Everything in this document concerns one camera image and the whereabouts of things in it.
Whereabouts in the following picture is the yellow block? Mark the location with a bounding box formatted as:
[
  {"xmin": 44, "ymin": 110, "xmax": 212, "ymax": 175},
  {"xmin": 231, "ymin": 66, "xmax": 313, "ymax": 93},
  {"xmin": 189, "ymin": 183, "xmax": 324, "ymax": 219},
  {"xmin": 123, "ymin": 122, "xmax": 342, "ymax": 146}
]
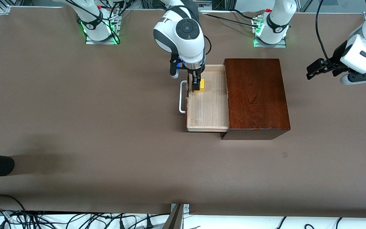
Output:
[{"xmin": 193, "ymin": 79, "xmax": 205, "ymax": 93}]

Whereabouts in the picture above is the wooden drawer with white handle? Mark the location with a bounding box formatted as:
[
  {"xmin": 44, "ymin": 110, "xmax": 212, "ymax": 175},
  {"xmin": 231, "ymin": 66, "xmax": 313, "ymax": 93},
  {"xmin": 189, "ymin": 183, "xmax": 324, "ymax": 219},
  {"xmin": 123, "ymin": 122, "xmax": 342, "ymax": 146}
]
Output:
[{"xmin": 179, "ymin": 64, "xmax": 230, "ymax": 133}]

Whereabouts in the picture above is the dark brown wooden cabinet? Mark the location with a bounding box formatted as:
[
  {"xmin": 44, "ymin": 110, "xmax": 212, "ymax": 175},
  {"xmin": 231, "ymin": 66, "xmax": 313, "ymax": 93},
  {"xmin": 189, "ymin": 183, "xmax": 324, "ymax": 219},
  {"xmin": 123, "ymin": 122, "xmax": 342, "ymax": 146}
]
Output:
[{"xmin": 220, "ymin": 58, "xmax": 291, "ymax": 141}]

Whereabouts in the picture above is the brown table cover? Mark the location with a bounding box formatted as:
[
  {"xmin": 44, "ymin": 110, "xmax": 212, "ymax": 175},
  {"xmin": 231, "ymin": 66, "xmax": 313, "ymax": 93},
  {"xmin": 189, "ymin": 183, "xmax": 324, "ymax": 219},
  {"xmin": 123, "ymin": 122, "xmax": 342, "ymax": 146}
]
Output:
[{"xmin": 0, "ymin": 6, "xmax": 366, "ymax": 219}]

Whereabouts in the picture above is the black base cable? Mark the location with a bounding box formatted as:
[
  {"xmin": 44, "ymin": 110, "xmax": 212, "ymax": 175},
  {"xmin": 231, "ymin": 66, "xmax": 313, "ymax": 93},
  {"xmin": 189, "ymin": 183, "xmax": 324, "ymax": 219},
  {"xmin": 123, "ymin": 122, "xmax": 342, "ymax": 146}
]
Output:
[
  {"xmin": 232, "ymin": 9, "xmax": 261, "ymax": 20},
  {"xmin": 202, "ymin": 13, "xmax": 260, "ymax": 28}
]

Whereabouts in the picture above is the black cable bundle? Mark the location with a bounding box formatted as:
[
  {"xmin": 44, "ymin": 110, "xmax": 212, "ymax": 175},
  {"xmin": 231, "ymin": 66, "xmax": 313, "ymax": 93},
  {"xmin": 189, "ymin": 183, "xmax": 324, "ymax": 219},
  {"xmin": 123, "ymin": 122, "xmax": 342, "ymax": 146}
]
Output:
[{"xmin": 97, "ymin": 0, "xmax": 136, "ymax": 43}]

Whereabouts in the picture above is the small metal bracket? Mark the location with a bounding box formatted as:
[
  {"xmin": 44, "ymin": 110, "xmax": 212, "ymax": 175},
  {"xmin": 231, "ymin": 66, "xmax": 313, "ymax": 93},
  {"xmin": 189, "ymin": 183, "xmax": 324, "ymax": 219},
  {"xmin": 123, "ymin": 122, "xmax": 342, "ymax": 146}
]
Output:
[{"xmin": 170, "ymin": 204, "xmax": 190, "ymax": 213}]

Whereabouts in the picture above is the dark grey post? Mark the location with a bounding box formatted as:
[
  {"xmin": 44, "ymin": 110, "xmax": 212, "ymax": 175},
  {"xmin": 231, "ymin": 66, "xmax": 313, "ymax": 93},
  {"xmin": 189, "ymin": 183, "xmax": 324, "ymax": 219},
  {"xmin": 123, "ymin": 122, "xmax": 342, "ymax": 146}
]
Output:
[{"xmin": 162, "ymin": 204, "xmax": 184, "ymax": 229}]

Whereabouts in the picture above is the black cable tangle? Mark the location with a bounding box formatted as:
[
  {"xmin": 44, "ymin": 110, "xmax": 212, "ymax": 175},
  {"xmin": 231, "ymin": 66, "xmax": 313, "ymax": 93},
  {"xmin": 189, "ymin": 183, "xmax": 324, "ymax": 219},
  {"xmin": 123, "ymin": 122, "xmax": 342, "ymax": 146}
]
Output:
[{"xmin": 0, "ymin": 194, "xmax": 171, "ymax": 229}]

